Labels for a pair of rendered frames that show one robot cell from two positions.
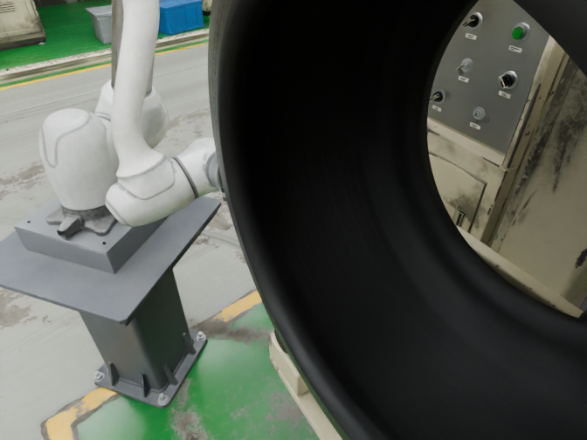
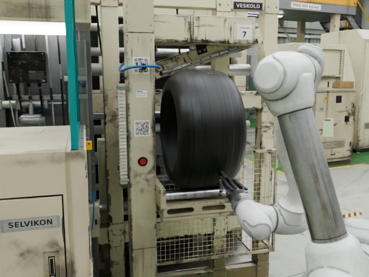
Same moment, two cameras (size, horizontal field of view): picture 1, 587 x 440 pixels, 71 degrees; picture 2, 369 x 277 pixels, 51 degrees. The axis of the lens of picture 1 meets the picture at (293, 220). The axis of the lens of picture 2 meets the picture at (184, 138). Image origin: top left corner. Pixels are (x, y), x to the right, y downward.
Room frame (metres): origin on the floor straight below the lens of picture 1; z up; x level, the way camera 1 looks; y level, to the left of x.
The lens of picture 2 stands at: (2.18, 0.34, 1.47)
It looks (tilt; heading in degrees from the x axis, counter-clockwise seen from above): 9 degrees down; 197
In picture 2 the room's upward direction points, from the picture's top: straight up
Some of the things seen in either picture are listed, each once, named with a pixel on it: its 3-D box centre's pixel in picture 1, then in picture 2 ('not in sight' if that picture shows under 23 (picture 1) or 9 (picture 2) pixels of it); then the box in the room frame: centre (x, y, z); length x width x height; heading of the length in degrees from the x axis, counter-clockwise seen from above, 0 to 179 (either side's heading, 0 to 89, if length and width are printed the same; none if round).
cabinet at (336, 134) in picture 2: not in sight; (322, 126); (-4.53, 0.64, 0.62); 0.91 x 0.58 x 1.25; 131
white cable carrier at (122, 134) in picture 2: not in sight; (123, 134); (0.55, -0.47, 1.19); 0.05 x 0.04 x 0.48; 32
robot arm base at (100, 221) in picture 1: (88, 205); not in sight; (0.87, 0.55, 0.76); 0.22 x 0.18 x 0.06; 165
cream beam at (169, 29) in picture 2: not in sight; (197, 31); (0.01, -0.26, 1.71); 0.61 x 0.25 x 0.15; 122
